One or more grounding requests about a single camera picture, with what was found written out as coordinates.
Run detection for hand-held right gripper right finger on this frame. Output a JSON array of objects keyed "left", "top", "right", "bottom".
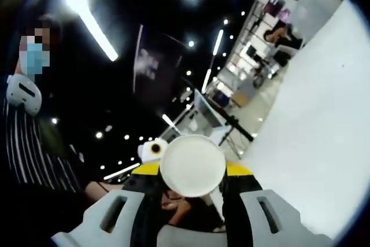
[{"left": 221, "top": 163, "right": 334, "bottom": 247}]

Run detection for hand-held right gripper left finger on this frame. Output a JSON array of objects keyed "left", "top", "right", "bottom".
[{"left": 50, "top": 161, "right": 169, "bottom": 247}]

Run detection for white paper cup green print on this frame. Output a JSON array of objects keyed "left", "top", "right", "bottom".
[{"left": 160, "top": 134, "right": 227, "bottom": 215}]

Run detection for person's left hand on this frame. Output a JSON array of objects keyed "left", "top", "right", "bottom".
[{"left": 160, "top": 190, "right": 193, "bottom": 226}]

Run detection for short linear ceiling light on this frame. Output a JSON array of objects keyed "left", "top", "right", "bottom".
[
  {"left": 212, "top": 29, "right": 225, "bottom": 56},
  {"left": 161, "top": 113, "right": 177, "bottom": 130},
  {"left": 103, "top": 162, "right": 142, "bottom": 181},
  {"left": 201, "top": 68, "right": 213, "bottom": 94}
]

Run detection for hanging dark banner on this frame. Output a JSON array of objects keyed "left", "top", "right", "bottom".
[{"left": 132, "top": 23, "right": 183, "bottom": 95}]

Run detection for black tripod stand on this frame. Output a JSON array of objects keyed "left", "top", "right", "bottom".
[{"left": 222, "top": 112, "right": 255, "bottom": 143}]

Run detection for person's black striped shirt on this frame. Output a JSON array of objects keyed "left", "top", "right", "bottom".
[{"left": 0, "top": 83, "right": 98, "bottom": 230}]

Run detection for white worn device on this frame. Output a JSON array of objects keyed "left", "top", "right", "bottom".
[{"left": 5, "top": 73, "right": 43, "bottom": 117}]

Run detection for long curved ceiling light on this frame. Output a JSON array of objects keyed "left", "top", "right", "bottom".
[{"left": 60, "top": 0, "right": 120, "bottom": 62}]

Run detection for person's head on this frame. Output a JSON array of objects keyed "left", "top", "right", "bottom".
[{"left": 28, "top": 12, "right": 63, "bottom": 57}]

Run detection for wall monitor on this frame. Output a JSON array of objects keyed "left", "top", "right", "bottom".
[{"left": 267, "top": 0, "right": 290, "bottom": 22}]

